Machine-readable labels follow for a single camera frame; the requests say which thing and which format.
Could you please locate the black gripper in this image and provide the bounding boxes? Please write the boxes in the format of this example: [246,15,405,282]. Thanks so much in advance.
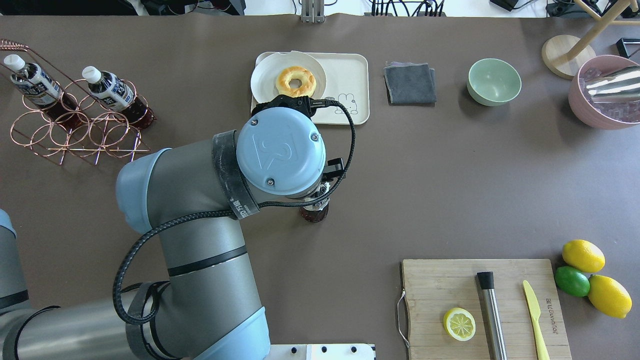
[322,157,346,183]

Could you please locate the tea bottle picked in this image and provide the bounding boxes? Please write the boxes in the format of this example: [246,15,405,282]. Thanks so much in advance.
[299,182,331,223]

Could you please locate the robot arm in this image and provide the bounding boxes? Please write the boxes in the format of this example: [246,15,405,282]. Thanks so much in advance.
[1,95,355,360]

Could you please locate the cream serving tray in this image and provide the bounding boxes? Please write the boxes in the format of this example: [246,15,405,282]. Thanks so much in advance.
[250,52,371,126]

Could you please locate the tea bottle middle rack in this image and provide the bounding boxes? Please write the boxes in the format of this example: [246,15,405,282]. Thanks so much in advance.
[82,66,155,130]

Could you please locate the tea bottle end rack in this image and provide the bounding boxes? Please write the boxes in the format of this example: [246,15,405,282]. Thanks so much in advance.
[3,54,82,130]

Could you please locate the glazed donut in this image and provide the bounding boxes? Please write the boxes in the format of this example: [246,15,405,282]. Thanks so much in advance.
[275,66,317,98]

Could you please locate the grey folded cloth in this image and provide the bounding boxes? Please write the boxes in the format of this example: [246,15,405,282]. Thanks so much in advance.
[383,61,438,106]

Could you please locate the white plate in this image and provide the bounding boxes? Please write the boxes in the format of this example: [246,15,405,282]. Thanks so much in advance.
[250,50,327,103]

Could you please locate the wooden cutting board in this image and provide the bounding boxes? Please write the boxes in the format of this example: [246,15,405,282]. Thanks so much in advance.
[401,259,572,360]

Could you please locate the green bowl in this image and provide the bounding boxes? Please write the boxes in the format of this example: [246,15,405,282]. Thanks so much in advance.
[466,58,522,107]

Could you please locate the half lemon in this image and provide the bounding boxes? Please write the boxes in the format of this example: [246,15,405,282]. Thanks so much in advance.
[443,307,476,342]

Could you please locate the steel muddler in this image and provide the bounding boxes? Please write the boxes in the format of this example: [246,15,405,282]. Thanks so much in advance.
[477,271,508,360]

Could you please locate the yellow plastic knife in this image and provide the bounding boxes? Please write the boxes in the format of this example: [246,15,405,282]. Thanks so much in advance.
[522,280,551,360]

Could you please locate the green lime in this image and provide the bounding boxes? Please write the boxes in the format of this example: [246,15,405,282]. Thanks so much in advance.
[554,266,591,297]

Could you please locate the yellow lemon near bowl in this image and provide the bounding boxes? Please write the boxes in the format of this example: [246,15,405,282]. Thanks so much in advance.
[561,239,606,273]

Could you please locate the pink bowl of ice cubes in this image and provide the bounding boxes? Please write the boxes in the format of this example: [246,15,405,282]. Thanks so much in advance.
[567,55,639,130]

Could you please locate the steel ice scoop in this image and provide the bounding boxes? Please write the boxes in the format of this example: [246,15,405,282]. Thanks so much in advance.
[585,65,640,104]

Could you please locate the yellow lemon far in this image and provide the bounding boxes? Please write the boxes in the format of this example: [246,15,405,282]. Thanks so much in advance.
[587,275,633,319]

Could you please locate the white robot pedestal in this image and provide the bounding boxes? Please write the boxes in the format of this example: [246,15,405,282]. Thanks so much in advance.
[265,342,377,360]

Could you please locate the copper wire bottle rack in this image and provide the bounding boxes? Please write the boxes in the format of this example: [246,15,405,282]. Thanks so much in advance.
[1,38,156,166]

